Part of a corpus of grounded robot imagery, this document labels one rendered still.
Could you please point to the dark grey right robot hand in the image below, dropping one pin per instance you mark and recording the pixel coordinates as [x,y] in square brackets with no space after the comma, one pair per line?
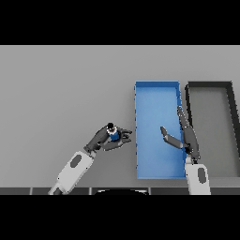
[189,137]

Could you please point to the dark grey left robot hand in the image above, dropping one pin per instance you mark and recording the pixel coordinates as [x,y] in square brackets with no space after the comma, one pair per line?
[99,139]

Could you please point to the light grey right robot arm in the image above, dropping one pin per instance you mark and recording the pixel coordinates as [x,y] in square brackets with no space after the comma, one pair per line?
[198,177]

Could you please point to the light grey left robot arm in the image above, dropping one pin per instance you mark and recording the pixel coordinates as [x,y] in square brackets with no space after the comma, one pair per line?
[72,172]

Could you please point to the dark grey bin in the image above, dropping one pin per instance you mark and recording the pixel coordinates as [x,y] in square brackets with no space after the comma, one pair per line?
[215,131]

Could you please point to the blue bin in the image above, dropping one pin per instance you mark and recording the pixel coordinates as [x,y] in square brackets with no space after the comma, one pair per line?
[157,131]

